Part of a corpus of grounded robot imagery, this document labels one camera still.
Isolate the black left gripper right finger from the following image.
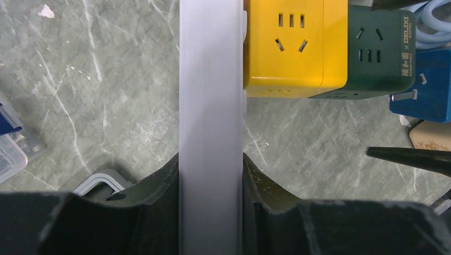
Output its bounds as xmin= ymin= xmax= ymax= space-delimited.
xmin=243 ymin=155 xmax=450 ymax=254

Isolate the light blue coiled cable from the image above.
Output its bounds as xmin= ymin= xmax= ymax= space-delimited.
xmin=402 ymin=0 xmax=451 ymax=50

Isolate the clear plastic screw organizer box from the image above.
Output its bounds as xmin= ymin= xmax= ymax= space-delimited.
xmin=1 ymin=93 xmax=46 ymax=183

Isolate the white power strip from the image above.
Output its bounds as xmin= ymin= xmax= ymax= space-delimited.
xmin=179 ymin=1 xmax=246 ymax=254

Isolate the blue cube charger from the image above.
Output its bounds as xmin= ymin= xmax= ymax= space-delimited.
xmin=389 ymin=47 xmax=450 ymax=123

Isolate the grey open tool case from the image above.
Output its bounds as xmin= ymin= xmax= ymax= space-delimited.
xmin=72 ymin=169 xmax=133 ymax=200

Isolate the yellow cube adapter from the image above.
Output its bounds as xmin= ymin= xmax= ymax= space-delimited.
xmin=244 ymin=0 xmax=349 ymax=98

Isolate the dark green cube charger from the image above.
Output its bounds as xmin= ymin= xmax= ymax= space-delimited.
xmin=315 ymin=5 xmax=416 ymax=100

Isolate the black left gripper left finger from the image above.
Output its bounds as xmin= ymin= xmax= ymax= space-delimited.
xmin=1 ymin=155 xmax=179 ymax=254

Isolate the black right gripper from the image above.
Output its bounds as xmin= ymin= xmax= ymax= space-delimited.
xmin=366 ymin=147 xmax=450 ymax=217

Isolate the peach cube charger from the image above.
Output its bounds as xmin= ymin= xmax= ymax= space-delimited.
xmin=409 ymin=121 xmax=450 ymax=151

